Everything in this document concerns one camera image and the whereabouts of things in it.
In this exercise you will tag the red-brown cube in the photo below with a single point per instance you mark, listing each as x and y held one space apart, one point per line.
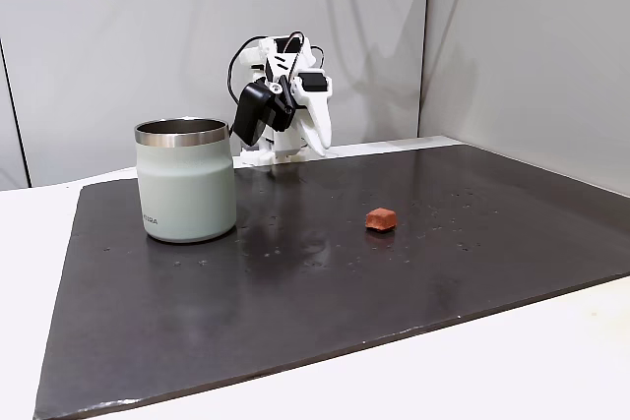
380 220

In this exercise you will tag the pale green steel cup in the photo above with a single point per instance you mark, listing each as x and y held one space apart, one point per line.
187 184

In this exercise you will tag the black table mat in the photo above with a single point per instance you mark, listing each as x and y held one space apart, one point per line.
295 317

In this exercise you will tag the black oval camera box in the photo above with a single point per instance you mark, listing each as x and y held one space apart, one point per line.
251 115

